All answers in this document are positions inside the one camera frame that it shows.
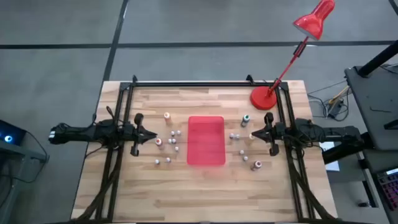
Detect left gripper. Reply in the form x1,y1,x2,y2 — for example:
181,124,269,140
123,112,158,157

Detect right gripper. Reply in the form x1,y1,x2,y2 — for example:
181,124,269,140
251,111,285,157

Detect pink translucent plastic bin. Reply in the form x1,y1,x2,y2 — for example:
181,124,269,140
187,115,226,167

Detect white paper sheet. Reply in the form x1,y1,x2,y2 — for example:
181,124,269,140
318,141,341,172

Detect dark power strip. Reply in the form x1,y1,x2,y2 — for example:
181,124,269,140
326,98,345,119

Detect black slanted beam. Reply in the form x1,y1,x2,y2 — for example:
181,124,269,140
322,132,379,166

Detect grey metal stand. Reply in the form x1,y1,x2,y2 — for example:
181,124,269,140
0,141,50,224

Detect dark grey desk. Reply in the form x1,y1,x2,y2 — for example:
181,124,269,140
344,63,398,152

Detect grey keyboard tray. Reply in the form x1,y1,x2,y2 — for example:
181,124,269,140
356,149,398,224

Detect red desk lamp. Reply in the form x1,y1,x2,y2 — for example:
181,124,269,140
249,0,336,111

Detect black computer with blue light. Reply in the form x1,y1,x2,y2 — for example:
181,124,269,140
0,119,27,147

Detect backlit keyboard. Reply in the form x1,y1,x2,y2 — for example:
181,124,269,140
376,167,398,212

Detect black round pole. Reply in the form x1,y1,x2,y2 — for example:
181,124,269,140
356,39,398,78

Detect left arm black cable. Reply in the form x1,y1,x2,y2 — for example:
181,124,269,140
106,106,121,124

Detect black floor cables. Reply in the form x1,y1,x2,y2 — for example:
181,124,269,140
307,80,351,123

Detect yellow cable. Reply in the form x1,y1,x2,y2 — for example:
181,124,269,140
329,85,349,105

